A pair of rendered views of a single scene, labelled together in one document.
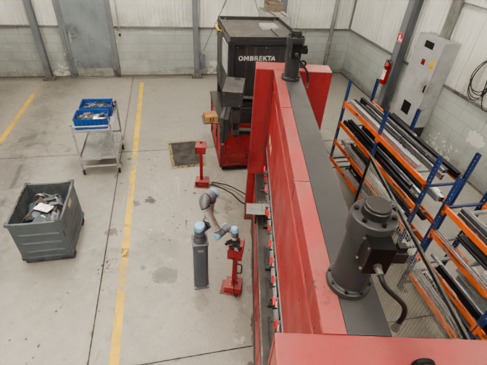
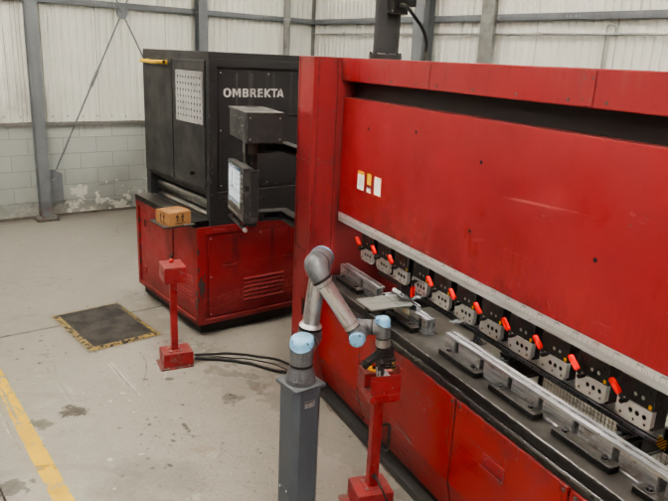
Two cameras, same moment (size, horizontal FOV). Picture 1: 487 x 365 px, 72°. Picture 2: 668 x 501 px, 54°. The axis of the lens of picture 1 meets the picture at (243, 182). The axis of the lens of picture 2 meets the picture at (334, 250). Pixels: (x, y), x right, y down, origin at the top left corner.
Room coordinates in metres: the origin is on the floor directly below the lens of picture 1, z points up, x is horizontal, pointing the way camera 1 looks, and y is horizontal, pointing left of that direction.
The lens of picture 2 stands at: (-0.20, 1.50, 2.29)
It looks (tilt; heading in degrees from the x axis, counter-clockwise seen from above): 16 degrees down; 336
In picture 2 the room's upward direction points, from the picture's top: 3 degrees clockwise
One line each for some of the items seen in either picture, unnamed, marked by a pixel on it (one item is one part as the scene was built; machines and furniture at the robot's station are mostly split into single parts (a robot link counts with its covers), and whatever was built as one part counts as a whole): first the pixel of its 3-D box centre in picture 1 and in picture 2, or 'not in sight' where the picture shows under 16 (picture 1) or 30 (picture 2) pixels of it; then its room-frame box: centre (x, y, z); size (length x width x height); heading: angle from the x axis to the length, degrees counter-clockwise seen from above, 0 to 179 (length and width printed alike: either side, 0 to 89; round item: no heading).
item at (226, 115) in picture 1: (225, 123); (244, 189); (4.03, 0.29, 1.42); 0.45 x 0.12 x 0.36; 178
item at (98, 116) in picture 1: (92, 119); not in sight; (4.79, 2.50, 0.92); 0.50 x 0.36 x 0.18; 104
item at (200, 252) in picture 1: (200, 262); (298, 449); (2.51, 0.43, 0.39); 0.18 x 0.18 x 0.77; 14
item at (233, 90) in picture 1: (232, 114); (253, 172); (4.08, 0.20, 1.53); 0.51 x 0.25 x 0.85; 178
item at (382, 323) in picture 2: (234, 231); (382, 327); (2.41, 0.06, 1.05); 0.09 x 0.08 x 0.11; 55
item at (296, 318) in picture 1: (282, 203); (492, 210); (2.19, -0.35, 1.66); 3.00 x 0.08 x 0.80; 2
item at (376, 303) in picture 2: (257, 208); (384, 302); (2.84, -0.18, 1.00); 0.26 x 0.18 x 0.01; 92
